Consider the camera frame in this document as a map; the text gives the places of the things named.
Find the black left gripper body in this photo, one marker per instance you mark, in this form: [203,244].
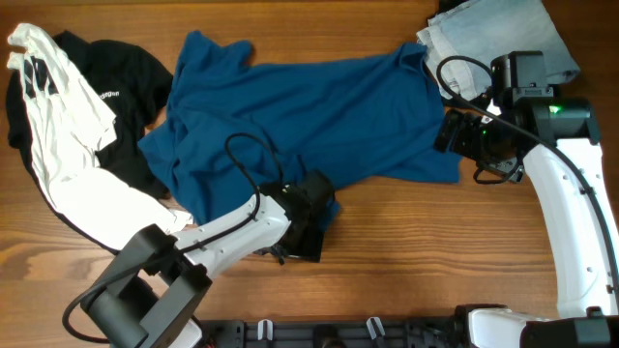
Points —
[308,241]

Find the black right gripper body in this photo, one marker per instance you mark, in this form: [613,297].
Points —
[474,138]

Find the blue polo shirt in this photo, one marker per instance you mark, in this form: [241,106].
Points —
[231,126]

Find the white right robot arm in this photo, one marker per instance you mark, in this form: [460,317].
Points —
[556,143]

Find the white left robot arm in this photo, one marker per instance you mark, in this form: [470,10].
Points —
[148,294]

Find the light blue folded jeans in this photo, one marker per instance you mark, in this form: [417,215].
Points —
[486,29]

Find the black folded garment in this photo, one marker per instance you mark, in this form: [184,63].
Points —
[445,6]

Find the black t-shirt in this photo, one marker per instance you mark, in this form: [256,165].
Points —
[121,96]

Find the white t-shirt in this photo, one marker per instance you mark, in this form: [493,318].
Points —
[67,145]

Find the black aluminium rail frame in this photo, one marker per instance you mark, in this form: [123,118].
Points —
[435,332]

